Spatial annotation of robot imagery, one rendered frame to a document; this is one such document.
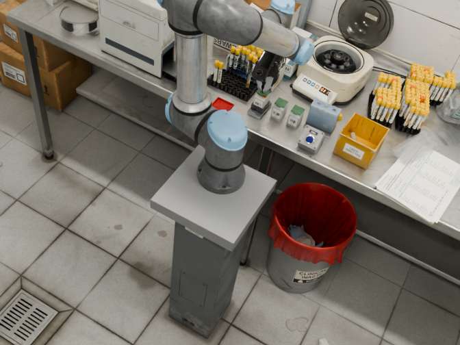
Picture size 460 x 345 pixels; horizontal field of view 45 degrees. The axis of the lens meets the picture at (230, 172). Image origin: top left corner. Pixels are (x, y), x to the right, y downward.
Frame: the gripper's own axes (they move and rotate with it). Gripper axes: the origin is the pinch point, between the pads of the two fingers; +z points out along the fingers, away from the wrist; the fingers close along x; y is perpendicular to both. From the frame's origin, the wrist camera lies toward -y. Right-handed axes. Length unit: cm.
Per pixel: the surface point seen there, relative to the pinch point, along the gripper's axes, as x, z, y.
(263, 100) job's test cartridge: -1.4, 2.9, -1.2
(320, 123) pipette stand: -22.4, 6.2, 4.3
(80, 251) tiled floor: 55, 98, -44
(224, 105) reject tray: 11.1, 9.7, -5.2
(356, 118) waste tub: -32.9, 1.9, 9.8
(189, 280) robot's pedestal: -5, 59, -47
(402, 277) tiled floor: -78, 97, 31
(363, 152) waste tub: -40.9, 2.9, -3.2
